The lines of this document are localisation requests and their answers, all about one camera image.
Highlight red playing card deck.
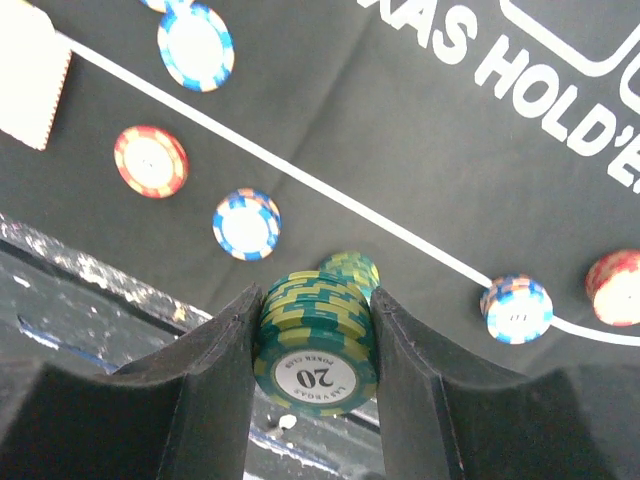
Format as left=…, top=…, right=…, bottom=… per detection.
left=1, top=1, right=72, bottom=151

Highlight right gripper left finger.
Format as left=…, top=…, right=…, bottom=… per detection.
left=1, top=286, right=262, bottom=479

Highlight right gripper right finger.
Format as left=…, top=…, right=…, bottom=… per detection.
left=370, top=289, right=639, bottom=479

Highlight spread blue white chips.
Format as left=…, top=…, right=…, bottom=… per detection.
left=144, top=1, right=235, bottom=92

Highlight blue poker chip stack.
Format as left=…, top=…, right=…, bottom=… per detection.
left=212, top=188, right=282, bottom=261

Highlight red poker chip stack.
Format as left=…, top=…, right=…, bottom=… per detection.
left=114, top=125, right=189, bottom=199

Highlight black poker table mat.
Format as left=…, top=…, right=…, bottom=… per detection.
left=1, top=1, right=639, bottom=374

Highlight green poker chip stack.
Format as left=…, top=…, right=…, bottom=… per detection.
left=253, top=250, right=380, bottom=416

